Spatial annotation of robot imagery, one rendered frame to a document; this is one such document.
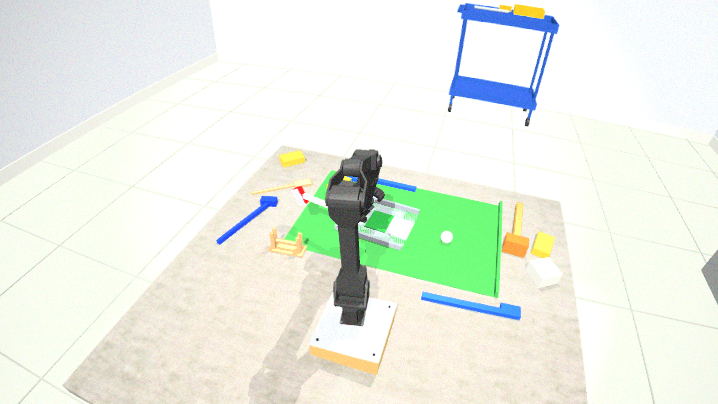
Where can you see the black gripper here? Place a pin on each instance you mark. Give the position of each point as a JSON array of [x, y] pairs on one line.
[[379, 194]]

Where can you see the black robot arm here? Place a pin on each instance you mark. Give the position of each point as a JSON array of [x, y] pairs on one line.
[[345, 204]]

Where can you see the green flat mat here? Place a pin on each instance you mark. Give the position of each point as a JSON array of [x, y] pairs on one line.
[[467, 263]]

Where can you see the white ball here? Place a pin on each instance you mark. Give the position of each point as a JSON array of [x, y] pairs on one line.
[[446, 237]]

